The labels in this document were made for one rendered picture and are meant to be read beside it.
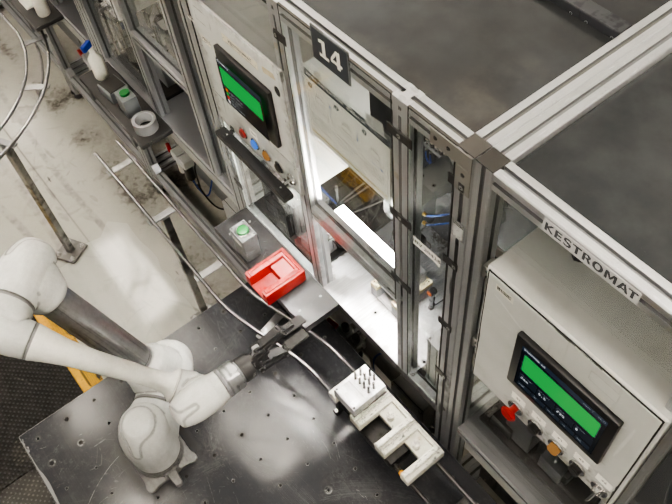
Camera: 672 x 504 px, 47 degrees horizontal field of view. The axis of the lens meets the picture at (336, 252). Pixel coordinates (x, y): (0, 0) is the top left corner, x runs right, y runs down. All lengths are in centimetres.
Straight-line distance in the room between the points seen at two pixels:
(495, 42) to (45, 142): 340
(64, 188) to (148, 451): 224
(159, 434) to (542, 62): 151
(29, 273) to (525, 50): 134
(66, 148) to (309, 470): 265
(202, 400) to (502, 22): 121
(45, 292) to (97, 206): 207
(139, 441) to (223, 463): 32
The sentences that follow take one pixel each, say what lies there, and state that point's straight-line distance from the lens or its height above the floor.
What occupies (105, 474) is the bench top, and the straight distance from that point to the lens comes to 266.
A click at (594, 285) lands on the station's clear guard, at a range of 135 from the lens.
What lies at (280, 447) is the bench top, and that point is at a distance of 255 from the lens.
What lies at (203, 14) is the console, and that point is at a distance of 209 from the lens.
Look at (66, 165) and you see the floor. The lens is 446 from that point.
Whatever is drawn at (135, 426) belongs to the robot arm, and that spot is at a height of 95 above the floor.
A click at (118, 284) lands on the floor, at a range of 385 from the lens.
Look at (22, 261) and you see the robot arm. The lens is 214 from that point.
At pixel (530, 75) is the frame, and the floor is 201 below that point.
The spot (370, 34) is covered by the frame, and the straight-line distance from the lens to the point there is 162.
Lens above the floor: 304
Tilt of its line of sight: 55 degrees down
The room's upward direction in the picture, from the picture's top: 7 degrees counter-clockwise
